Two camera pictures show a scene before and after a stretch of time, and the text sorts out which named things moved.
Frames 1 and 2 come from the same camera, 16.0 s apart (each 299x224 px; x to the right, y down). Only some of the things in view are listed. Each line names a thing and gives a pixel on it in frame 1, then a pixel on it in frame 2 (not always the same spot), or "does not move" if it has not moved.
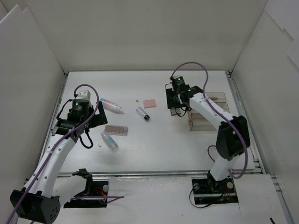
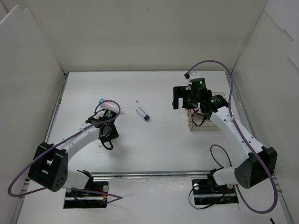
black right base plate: [208, 190] does not move
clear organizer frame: [197, 122] does not move
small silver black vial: [142, 114] does not move
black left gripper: [100, 115] → [103, 116]
